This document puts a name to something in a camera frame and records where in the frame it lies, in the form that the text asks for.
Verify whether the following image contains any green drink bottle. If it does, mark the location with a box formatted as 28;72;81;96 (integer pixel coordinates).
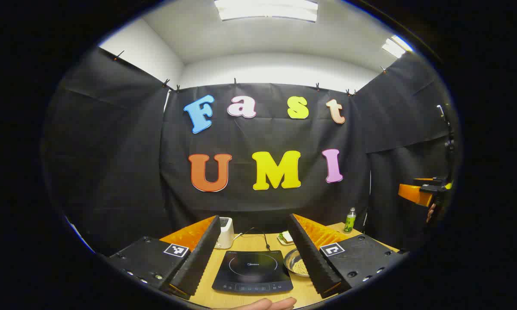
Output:
344;207;357;233

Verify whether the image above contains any black power cable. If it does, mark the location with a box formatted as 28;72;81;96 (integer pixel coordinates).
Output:
234;227;271;252

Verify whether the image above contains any white toaster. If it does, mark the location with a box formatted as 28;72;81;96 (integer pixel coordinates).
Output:
214;217;235;249

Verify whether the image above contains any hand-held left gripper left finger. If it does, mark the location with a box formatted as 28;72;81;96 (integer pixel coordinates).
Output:
105;215;221;300

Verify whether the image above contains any black backdrop cloth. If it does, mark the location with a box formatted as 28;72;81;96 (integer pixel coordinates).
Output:
43;47;457;259

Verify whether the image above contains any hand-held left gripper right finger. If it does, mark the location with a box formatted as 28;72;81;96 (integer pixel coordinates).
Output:
288;214;407;299

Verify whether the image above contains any ceiling light panel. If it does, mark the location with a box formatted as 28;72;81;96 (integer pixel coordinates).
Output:
214;0;318;22
382;35;414;59

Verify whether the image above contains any stainless steel pot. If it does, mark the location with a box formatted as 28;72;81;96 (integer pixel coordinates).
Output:
283;248;310;277

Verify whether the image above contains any black induction cooktop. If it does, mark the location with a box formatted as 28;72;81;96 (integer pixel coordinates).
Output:
212;250;294;294

